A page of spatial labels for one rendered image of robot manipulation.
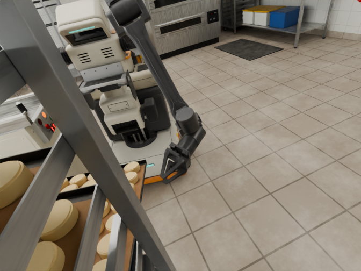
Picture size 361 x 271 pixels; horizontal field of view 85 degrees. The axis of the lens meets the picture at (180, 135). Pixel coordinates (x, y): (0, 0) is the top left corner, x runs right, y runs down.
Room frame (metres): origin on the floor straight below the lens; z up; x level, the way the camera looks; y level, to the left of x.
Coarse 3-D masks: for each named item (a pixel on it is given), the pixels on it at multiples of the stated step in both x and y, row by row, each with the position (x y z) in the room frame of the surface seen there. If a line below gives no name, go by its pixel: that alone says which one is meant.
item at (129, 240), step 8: (144, 168) 0.48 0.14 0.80; (136, 184) 0.40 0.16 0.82; (136, 192) 0.36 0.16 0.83; (104, 224) 0.27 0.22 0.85; (104, 232) 0.25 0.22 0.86; (128, 232) 0.23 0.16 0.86; (128, 240) 0.21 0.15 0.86; (128, 248) 0.19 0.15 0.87; (96, 256) 0.19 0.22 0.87; (128, 256) 0.18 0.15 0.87; (128, 264) 0.16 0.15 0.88
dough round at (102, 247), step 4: (104, 236) 0.22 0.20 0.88; (108, 236) 0.22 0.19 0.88; (100, 240) 0.22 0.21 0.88; (104, 240) 0.21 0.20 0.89; (108, 240) 0.21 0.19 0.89; (100, 244) 0.21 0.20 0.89; (104, 244) 0.20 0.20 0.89; (108, 244) 0.20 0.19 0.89; (100, 248) 0.20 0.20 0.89; (104, 248) 0.19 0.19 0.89; (108, 248) 0.19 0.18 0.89; (100, 252) 0.19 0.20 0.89; (104, 252) 0.19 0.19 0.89; (100, 256) 0.19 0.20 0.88; (104, 256) 0.18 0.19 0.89
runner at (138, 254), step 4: (136, 244) 0.19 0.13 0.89; (136, 248) 0.18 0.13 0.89; (140, 248) 0.19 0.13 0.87; (136, 252) 0.18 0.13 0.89; (140, 252) 0.18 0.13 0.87; (136, 256) 0.17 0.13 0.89; (140, 256) 0.17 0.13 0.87; (136, 260) 0.16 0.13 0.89; (140, 260) 0.17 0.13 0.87; (132, 264) 0.17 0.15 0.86; (136, 264) 0.16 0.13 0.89; (140, 264) 0.16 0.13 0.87; (132, 268) 0.16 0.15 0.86; (136, 268) 0.15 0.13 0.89; (140, 268) 0.15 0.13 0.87
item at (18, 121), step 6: (24, 114) 0.91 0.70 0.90; (0, 120) 0.91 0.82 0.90; (6, 120) 0.90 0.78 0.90; (12, 120) 0.90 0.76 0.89; (18, 120) 0.90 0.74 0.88; (24, 120) 0.91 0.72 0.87; (30, 120) 0.93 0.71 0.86; (0, 126) 0.89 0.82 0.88; (6, 126) 0.90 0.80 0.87; (12, 126) 0.90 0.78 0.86; (18, 126) 0.90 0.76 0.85; (24, 126) 0.91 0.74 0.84; (0, 132) 0.89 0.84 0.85; (6, 132) 0.89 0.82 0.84
